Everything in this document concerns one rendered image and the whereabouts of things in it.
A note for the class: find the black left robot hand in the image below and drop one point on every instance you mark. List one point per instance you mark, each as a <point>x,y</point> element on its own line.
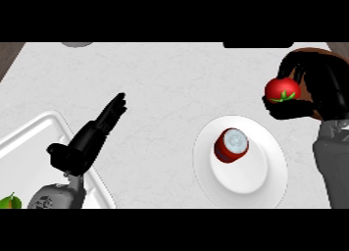
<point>87,140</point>

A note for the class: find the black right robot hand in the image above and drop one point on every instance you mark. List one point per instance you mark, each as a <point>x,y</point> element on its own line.
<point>328,88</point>

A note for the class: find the red tomato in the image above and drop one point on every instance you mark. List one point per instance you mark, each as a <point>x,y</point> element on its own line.
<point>281,89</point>

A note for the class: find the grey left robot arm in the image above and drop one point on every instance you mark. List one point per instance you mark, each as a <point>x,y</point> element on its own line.
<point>55,196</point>

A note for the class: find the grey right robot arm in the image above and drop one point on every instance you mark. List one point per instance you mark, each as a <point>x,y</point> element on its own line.
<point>338,163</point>

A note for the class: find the brown bowl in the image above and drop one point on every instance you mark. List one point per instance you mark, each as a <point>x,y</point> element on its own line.
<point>309,49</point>

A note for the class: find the white plate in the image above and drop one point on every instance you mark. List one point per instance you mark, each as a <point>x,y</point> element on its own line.
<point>241,163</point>

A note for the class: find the white sink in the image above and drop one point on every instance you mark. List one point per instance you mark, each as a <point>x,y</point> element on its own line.
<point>31,157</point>

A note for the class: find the green and orange fruit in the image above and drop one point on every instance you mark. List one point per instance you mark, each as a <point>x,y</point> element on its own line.
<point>9,202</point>

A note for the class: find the red can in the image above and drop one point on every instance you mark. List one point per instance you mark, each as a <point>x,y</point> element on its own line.
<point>232,145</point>

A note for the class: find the grey round object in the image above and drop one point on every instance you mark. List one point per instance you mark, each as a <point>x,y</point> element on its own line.
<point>77,44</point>

